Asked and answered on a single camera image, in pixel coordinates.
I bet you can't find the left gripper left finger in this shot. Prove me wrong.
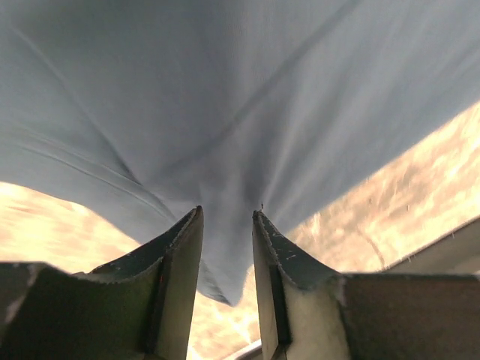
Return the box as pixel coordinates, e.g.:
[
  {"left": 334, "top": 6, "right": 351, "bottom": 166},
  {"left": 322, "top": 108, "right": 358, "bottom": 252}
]
[{"left": 1, "top": 207, "right": 203, "bottom": 359}]

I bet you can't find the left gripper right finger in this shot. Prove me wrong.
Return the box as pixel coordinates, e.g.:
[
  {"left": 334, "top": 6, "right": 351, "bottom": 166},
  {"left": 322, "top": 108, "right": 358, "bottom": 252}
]
[{"left": 251, "top": 209, "right": 480, "bottom": 360}]

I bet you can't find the blue-grey t-shirt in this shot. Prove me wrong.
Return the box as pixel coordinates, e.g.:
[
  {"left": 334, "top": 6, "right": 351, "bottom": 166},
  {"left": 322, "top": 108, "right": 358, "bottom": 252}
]
[{"left": 1, "top": 1, "right": 479, "bottom": 306}]

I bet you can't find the aluminium rail frame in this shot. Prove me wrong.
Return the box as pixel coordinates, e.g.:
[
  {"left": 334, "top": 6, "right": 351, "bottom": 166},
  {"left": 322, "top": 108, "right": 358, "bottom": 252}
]
[{"left": 224, "top": 216, "right": 480, "bottom": 360}]

